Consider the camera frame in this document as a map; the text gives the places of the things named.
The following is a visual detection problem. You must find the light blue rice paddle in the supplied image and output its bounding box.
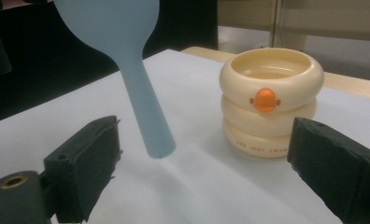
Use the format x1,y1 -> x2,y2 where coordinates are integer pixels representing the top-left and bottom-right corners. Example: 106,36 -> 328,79
52,0 -> 178,160

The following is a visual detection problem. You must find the black curtain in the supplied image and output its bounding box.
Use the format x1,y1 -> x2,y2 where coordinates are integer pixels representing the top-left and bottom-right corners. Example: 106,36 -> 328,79
0,0 -> 219,126

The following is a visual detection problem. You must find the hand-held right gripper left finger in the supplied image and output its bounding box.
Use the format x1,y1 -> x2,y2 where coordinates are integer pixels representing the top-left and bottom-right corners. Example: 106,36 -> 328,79
43,115 -> 122,224

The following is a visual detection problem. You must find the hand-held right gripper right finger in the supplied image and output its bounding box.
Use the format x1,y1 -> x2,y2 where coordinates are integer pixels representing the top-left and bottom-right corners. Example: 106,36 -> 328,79
286,117 -> 370,224

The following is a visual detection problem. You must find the cream ringed cup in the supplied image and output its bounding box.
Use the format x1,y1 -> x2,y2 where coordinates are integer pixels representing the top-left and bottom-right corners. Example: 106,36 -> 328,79
219,47 -> 325,159

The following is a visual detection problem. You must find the white board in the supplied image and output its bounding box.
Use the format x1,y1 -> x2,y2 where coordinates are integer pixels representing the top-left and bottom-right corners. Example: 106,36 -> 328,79
0,49 -> 370,224

